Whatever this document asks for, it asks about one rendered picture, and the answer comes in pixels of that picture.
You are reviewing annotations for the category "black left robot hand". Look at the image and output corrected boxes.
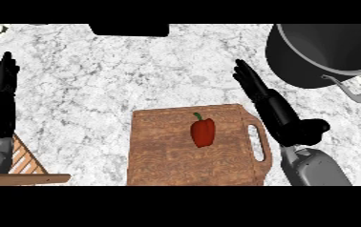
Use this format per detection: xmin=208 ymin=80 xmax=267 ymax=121
xmin=0 ymin=51 xmax=21 ymax=140

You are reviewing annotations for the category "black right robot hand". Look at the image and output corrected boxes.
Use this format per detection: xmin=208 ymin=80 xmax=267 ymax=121
xmin=231 ymin=58 xmax=332 ymax=148

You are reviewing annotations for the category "red bell pepper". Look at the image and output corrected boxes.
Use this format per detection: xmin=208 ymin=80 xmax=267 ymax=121
xmin=190 ymin=112 xmax=218 ymax=149

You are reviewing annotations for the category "dark grey pot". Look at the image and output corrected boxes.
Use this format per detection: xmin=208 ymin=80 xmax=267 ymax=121
xmin=264 ymin=24 xmax=361 ymax=104

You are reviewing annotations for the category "brown wooden cutting board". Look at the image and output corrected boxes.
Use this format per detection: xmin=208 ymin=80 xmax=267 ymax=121
xmin=126 ymin=103 xmax=274 ymax=187

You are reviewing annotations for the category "pale wooden slatted rack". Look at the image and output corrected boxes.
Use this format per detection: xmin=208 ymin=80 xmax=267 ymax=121
xmin=0 ymin=133 xmax=73 ymax=187

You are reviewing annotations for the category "black appliance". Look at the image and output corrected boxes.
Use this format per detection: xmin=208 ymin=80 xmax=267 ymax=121
xmin=89 ymin=24 xmax=171 ymax=38

